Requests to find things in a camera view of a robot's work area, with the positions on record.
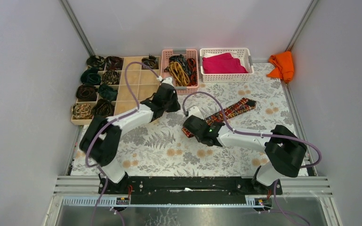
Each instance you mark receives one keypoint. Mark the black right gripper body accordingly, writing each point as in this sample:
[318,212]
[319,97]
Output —
[199,139]

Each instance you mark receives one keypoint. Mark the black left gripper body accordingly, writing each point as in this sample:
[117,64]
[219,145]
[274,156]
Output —
[168,94]

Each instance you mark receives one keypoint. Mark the red checkered patterned tie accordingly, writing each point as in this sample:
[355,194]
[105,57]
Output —
[242,106]

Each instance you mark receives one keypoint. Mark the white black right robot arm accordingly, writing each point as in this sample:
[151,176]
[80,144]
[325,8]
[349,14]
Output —
[283,149]

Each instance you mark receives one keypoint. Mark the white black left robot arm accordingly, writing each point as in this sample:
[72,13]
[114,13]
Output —
[102,138]

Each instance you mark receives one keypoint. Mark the yellow patterned tie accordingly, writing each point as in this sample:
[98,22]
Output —
[176,71]

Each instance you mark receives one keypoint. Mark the rolled grey striped tie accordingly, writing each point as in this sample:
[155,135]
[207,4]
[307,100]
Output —
[150,62]

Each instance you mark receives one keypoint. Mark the dark teal patterned tie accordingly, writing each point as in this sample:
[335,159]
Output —
[180,59]

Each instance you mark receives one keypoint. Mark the orange black tie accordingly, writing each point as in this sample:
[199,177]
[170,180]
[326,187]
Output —
[192,65]

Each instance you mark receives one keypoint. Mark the pink plastic basket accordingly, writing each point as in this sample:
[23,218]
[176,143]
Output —
[188,53]

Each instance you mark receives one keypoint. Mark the rolled brown dotted tie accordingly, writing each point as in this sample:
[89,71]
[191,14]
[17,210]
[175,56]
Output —
[110,77]

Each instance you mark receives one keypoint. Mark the rolled dark green tie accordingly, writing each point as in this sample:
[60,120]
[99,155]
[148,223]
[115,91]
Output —
[107,92]

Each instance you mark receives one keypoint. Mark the rolled dark red tie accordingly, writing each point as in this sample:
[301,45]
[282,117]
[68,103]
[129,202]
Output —
[114,63]

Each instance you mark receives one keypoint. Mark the wooden compartment tray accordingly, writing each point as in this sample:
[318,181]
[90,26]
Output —
[135,85]

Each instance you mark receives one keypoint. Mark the rolled black brown tie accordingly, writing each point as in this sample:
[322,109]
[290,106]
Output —
[103,108]

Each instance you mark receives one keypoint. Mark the magenta folded cloth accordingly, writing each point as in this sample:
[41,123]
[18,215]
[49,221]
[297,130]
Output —
[224,63]

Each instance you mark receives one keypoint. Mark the rolled camouflage tie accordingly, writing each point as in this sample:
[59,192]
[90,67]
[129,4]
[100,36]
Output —
[96,62]

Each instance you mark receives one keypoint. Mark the rolled teal tie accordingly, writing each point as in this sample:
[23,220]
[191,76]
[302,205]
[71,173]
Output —
[91,77]

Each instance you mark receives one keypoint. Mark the rolled dark brown tie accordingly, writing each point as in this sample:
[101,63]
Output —
[86,93]

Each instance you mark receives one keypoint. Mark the rolled tan patterned tie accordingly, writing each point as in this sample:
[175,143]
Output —
[81,111]

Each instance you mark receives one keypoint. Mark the white plastic basket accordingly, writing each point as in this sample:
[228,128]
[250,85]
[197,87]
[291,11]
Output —
[242,53]

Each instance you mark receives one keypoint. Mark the orange cloth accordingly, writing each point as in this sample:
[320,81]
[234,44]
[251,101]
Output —
[283,66]

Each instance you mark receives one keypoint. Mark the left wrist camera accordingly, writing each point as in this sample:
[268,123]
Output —
[168,81]

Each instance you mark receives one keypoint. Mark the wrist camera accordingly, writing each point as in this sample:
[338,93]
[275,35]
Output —
[194,110]
[168,81]

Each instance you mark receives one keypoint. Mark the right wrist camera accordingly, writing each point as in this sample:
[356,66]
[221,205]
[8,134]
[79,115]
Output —
[194,110]

